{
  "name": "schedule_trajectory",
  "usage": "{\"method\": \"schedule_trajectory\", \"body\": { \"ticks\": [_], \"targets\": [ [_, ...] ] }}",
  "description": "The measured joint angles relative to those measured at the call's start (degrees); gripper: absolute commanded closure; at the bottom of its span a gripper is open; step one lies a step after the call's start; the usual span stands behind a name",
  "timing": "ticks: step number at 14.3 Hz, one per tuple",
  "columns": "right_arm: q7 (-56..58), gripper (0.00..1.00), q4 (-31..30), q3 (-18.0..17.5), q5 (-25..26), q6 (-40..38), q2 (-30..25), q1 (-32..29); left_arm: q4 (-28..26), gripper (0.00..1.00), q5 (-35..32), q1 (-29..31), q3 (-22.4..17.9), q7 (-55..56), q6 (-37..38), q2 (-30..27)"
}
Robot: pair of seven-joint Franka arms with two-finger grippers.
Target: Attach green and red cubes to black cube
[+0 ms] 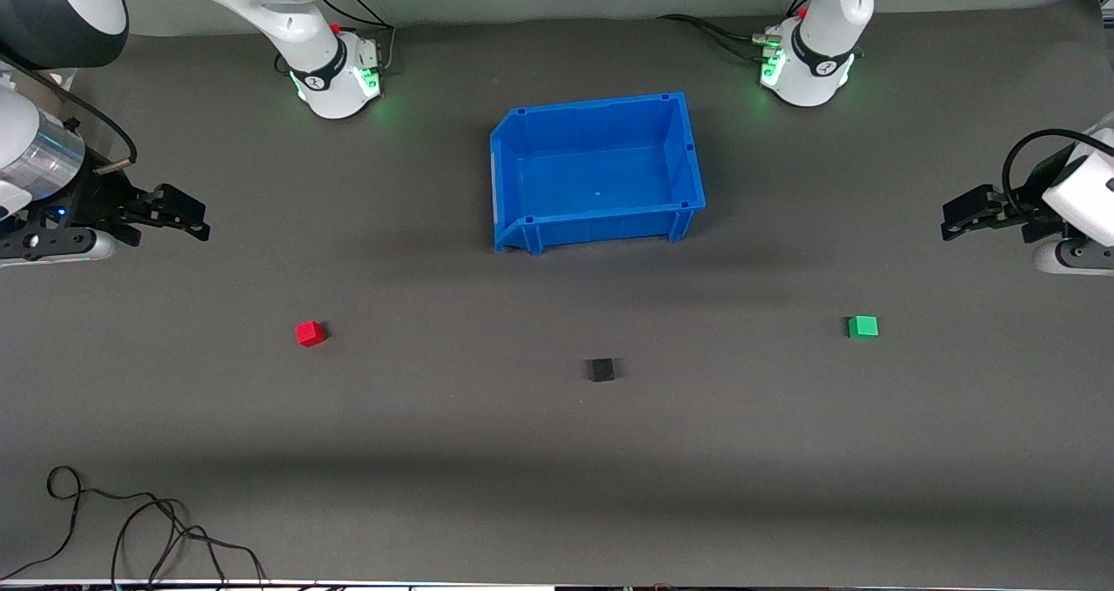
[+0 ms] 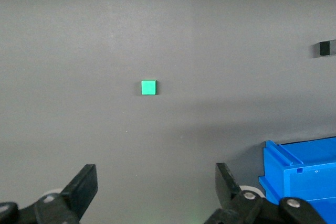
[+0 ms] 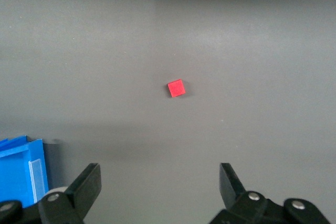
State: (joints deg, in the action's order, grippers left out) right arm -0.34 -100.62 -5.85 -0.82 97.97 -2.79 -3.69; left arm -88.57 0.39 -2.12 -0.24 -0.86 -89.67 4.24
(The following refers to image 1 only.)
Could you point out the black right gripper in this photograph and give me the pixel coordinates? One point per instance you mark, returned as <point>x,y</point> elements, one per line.
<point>94,201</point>

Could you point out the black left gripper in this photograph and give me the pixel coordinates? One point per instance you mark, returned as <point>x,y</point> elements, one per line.
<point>1030,207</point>

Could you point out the green cube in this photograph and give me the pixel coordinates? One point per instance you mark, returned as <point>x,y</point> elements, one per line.
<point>863,327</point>

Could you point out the red cube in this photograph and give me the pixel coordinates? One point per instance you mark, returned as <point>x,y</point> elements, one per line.
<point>309,334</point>

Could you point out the black cube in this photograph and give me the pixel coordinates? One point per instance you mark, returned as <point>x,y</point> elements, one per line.
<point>600,370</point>

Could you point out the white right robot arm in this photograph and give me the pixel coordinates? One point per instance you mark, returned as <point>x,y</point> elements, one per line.
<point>318,69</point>

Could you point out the aluminium frame rail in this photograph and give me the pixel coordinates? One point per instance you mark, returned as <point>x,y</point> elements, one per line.
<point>1101,1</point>

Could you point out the blue plastic storage bin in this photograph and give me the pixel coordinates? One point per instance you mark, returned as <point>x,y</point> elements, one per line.
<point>600,182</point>

